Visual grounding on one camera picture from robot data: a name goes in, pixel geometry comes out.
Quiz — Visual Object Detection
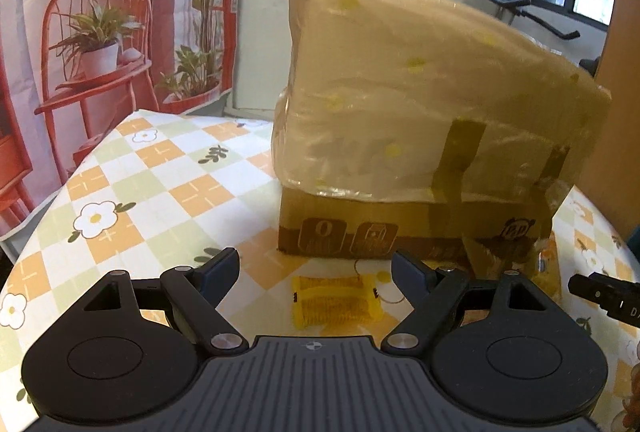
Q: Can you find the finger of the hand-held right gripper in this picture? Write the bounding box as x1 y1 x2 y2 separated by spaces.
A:
568 273 613 313

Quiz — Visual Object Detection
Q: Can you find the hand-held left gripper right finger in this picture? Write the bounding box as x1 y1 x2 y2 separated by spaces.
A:
381 251 556 356

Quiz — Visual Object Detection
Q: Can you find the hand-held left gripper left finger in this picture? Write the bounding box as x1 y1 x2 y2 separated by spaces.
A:
82 247 251 356

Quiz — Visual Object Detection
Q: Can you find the brown cardboard box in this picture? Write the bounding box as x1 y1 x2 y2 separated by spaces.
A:
272 0 613 263

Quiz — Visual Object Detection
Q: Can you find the small yellow snack packet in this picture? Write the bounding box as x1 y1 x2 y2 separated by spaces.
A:
290 274 385 328

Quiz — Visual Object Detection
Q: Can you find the cardboard box with plastic liner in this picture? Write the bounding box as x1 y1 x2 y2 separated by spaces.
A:
271 0 613 273

